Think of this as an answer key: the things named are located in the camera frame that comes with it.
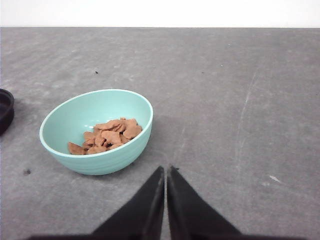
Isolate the teal ceramic bowl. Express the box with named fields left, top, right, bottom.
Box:
left=39, top=89, right=154, bottom=176

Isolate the pile of brown beef cubes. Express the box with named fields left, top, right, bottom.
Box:
left=67, top=117, right=143, bottom=155

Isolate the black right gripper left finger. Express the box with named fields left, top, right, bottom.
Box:
left=93, top=166, right=165, bottom=240

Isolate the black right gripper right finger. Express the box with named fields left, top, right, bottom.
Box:
left=167, top=166, right=242, bottom=240

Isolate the black frying pan teal handle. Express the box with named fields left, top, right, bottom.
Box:
left=0, top=88, right=15, bottom=136

